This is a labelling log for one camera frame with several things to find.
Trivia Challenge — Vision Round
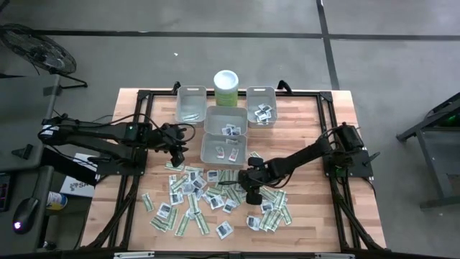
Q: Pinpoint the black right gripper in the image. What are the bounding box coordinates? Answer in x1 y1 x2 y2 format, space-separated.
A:
216 155 275 194

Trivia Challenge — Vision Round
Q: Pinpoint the wide grey plastic bin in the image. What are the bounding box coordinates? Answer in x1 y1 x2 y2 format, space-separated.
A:
203 105 249 137
200 132 249 168

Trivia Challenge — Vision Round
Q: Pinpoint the grey plastic bin with slots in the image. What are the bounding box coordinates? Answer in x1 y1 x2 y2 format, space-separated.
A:
246 86 278 129
175 85 208 127

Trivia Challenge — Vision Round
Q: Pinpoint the green wipes canister white lid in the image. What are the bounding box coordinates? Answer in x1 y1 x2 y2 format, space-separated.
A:
213 69 240 108

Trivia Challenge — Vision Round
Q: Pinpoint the white printed cardboard box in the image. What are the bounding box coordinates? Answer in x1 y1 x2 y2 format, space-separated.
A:
59 153 100 198

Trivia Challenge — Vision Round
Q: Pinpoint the black diagonal bar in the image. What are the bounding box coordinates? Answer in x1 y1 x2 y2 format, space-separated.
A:
41 147 98 187

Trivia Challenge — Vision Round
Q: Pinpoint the white and yellow can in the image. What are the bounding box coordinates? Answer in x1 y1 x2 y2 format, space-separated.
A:
46 191 68 211

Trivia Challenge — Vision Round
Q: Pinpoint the black wedge-shaped object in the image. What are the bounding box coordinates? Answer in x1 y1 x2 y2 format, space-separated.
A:
11 143 34 160

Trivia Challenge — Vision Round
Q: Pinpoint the grey side table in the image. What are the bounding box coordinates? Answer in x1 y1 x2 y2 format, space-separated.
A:
0 73 61 171

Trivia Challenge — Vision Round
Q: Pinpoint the grey desk top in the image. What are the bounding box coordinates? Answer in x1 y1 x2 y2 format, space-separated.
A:
0 168 55 255

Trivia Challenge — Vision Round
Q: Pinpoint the black floor fan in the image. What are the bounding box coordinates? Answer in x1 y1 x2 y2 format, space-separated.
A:
0 23 89 89

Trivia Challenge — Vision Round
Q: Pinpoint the black computer mouse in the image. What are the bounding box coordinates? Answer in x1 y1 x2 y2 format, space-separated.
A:
12 196 40 235

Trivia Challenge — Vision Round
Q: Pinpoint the black keypad device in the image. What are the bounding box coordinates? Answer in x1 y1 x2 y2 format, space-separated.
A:
0 173 12 212

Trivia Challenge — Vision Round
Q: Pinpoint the dark grey metal cart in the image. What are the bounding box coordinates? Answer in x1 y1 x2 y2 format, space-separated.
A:
396 91 460 209

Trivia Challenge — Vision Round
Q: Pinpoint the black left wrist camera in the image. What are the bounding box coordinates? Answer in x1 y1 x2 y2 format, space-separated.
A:
169 150 186 168

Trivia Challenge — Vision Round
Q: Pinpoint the silver mounting bracket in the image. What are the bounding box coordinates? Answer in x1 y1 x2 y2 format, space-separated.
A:
113 251 155 259
314 253 356 259

